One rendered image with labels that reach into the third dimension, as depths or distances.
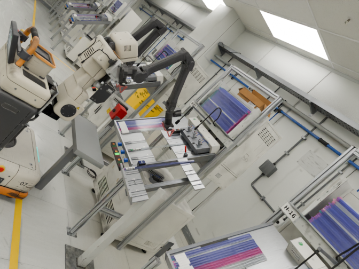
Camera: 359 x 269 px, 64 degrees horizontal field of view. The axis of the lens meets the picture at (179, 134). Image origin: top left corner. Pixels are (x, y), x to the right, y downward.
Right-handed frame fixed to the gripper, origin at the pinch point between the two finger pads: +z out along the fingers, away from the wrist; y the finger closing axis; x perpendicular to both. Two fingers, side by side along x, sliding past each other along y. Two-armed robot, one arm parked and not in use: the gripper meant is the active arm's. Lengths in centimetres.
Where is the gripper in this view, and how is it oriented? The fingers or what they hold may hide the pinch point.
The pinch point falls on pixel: (167, 132)
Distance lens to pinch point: 235.2
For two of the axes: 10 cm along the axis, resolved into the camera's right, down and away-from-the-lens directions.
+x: -9.3, 1.2, -3.5
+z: -0.9, 8.5, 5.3
